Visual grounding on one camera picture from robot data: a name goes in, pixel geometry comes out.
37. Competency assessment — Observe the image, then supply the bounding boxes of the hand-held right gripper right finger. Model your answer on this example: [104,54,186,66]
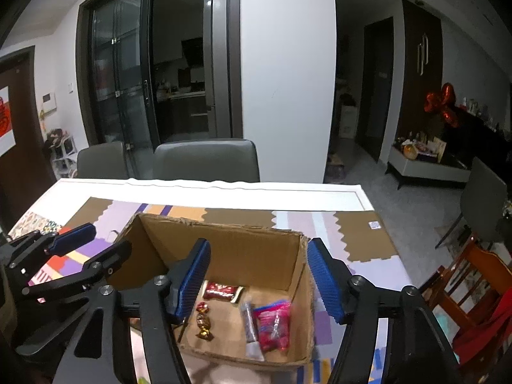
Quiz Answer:
[307,237,460,384]

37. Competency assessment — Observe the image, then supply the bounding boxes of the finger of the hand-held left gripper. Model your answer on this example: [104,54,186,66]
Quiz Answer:
[0,223,97,289]
[22,241,132,300]

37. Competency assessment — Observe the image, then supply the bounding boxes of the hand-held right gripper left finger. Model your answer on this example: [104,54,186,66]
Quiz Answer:
[52,238,212,384]

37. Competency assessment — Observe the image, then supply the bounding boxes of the red chocolate bar packet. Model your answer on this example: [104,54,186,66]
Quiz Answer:
[203,281,244,304]

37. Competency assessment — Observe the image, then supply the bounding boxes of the gold foil candy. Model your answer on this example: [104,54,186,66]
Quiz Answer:
[195,314,214,341]

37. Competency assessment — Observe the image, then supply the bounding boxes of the brown cardboard box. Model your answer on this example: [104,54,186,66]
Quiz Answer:
[106,213,316,368]

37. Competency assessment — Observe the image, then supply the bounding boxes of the pink snack packet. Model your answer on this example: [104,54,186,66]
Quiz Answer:
[253,299,292,355]

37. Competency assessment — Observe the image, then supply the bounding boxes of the grey snack stick packet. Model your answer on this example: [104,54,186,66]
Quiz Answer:
[239,302,266,361]

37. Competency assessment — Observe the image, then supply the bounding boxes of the colourful patterned tablecloth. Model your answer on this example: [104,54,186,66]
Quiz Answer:
[8,197,412,384]

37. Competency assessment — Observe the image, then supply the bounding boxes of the brown wooden door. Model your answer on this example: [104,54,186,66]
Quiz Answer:
[0,46,57,225]

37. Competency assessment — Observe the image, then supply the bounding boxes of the white shoe rack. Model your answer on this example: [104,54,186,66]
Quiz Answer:
[45,129,77,179]

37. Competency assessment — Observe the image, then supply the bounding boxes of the narrow grey dining chair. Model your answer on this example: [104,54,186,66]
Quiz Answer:
[76,141,129,179]

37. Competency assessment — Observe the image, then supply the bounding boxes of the wide grey dining chair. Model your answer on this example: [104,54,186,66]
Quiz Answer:
[153,139,260,182]

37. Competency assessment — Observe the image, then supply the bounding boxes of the red and white door poster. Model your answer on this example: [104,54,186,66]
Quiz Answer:
[0,86,17,155]

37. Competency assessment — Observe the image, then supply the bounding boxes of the low white cabinet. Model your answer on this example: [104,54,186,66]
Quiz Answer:
[386,144,473,190]

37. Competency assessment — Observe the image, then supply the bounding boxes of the kitchen counter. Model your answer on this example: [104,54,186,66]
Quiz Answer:
[156,90,209,134]

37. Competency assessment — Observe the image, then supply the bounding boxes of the orange wooden chair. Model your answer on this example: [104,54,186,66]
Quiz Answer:
[418,235,512,353]

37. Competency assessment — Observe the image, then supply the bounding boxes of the red cloth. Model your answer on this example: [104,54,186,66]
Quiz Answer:
[452,306,512,364]

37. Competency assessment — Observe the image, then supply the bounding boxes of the tan gift bag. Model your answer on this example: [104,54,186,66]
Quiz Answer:
[430,138,448,163]

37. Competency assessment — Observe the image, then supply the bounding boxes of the grey chair with thin legs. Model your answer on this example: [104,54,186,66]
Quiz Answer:
[435,157,510,251]

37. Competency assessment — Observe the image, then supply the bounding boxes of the sliding glass door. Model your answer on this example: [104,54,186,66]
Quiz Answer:
[78,0,158,147]

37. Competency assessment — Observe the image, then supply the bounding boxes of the dark tall cabinet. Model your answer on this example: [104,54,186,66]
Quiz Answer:
[396,0,444,156]

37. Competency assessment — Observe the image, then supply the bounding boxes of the dark interior door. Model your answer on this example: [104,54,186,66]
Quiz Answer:
[356,16,395,163]

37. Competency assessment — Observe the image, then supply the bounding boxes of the dark sideboard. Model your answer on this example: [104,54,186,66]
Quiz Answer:
[440,106,512,177]

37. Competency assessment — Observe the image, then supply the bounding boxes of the black range hood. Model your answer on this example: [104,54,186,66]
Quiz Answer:
[181,37,204,68]

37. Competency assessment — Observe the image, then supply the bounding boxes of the red heart balloons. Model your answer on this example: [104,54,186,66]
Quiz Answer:
[424,83,460,129]

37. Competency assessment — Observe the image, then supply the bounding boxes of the row of small bottles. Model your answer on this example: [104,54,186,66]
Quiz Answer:
[460,96,502,132]

